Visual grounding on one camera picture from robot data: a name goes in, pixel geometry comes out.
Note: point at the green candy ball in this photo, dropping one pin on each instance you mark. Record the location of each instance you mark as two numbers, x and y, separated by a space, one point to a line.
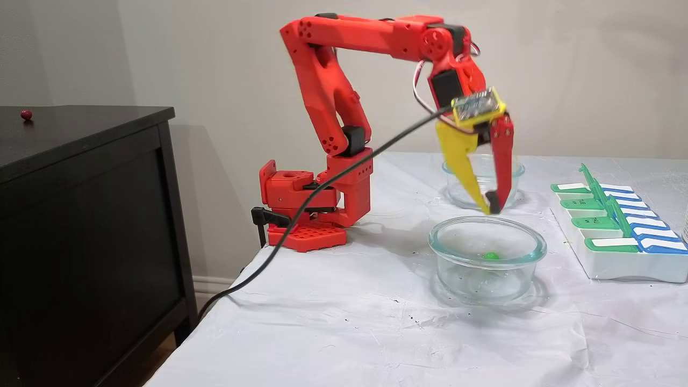
490 256

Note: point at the weekly pill organizer box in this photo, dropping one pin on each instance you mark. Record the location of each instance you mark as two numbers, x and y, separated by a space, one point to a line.
618 263

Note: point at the small clear glass bowl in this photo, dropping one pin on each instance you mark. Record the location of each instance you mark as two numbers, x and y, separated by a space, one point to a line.
457 188

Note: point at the large clear glass bowl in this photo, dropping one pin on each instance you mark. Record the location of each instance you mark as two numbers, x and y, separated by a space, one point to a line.
457 279

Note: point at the black table clamp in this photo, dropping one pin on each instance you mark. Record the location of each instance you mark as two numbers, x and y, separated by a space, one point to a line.
269 216

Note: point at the white plastic table cover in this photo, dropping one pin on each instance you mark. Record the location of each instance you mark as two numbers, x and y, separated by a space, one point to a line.
349 333

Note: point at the white baseboard trim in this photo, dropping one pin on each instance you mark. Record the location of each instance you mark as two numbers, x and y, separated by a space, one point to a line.
207 284

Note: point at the black wooden cabinet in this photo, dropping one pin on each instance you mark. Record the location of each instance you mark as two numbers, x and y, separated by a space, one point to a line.
80 242

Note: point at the red candy ball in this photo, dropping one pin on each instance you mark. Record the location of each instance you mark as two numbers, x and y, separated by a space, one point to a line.
26 114

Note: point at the camera board on yellow mount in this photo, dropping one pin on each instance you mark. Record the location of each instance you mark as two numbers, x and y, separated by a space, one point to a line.
475 105

